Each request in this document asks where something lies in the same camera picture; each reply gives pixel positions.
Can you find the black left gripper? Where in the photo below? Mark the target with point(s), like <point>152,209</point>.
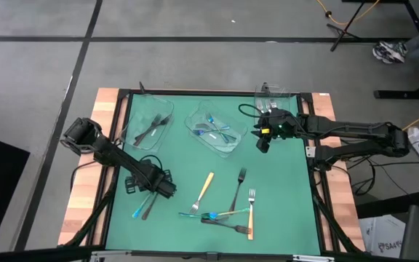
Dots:
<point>162,187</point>

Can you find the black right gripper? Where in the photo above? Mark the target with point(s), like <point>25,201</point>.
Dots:
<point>280,125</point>

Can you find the black metal fork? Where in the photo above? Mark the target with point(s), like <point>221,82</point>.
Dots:
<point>227,226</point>
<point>164,122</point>
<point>147,211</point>
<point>155,122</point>
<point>238,191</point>

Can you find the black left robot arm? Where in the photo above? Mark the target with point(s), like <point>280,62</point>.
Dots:
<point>111,153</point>

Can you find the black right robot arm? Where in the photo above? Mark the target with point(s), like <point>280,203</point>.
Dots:
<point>351,129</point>

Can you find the clear glass baking dish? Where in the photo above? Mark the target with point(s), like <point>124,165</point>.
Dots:
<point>286,102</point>
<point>216,151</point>
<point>147,109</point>

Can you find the green table mat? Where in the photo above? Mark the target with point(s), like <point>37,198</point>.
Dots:
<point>286,236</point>

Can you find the black tripod stand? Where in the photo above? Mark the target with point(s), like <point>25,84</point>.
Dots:
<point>344,32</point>

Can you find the white cardboard box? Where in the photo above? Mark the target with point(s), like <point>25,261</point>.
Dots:
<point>384,236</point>

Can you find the white metal bracket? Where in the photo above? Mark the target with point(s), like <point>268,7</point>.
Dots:
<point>309,152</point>

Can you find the black metal rig frame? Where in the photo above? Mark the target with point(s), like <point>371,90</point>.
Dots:
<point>213,92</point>

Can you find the black desk frame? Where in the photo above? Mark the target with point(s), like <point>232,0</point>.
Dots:
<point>395,94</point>

